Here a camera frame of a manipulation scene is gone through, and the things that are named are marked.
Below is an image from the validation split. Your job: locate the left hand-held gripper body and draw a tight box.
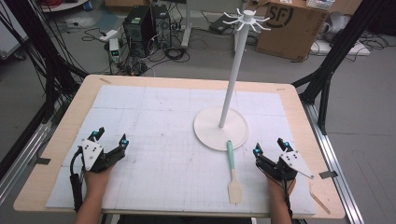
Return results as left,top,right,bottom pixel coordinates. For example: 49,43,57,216
80,138,128,174

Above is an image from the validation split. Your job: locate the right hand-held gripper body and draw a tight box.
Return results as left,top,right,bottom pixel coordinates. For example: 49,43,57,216
255,149,316,182

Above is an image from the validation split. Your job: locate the green-handled beige spatula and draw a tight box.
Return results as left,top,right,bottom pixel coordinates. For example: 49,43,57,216
226,139,244,205

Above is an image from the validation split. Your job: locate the white hook stand rack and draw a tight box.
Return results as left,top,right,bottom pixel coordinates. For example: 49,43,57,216
192,8,272,153

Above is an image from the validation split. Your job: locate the person's right hand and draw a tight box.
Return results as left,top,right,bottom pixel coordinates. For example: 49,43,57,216
265,173,297,203

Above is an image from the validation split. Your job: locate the person's left hand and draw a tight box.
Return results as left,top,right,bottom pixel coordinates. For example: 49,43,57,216
83,163,115,200

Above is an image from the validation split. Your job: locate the white grid mat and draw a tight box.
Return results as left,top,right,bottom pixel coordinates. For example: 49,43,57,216
45,84,318,217

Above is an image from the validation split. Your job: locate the thin wooden stick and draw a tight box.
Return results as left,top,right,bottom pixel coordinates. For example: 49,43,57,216
308,182,332,216

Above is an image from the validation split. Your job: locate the white device with green display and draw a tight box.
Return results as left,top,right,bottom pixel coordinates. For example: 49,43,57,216
107,37,121,65

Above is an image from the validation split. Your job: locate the white power strip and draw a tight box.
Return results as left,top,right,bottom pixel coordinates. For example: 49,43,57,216
98,29,120,43

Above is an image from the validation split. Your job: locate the white flat board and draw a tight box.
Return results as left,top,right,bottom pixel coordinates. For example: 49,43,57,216
309,38,372,57

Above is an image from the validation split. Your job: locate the large black computer tower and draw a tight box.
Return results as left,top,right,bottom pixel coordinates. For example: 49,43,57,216
122,5,157,59

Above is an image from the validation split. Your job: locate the cardboard box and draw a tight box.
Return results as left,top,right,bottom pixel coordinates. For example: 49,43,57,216
255,0,336,62

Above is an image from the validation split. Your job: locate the slim black computer tower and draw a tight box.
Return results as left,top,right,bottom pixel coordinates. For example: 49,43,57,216
151,4,173,50

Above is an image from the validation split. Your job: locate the black laptop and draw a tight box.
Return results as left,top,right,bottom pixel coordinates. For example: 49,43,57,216
207,13,238,35

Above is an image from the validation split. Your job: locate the white desk leg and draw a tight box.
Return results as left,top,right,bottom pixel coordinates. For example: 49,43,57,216
180,0,193,49

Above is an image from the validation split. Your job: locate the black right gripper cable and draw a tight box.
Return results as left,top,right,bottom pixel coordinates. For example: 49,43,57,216
280,169,295,220

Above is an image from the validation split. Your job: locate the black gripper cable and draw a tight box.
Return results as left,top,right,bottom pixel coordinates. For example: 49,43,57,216
280,169,295,220
68,147,86,214

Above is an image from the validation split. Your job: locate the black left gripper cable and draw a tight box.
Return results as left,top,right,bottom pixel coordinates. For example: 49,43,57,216
68,147,86,214

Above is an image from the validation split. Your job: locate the aluminium rail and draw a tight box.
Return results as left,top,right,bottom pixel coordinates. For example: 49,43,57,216
0,120,54,205
303,102,365,224

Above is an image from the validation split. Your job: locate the black metal frame stand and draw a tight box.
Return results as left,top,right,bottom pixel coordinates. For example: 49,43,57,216
0,0,90,125
291,0,388,136

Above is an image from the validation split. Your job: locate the coiled black cable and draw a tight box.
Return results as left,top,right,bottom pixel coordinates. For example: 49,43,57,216
163,46,191,63

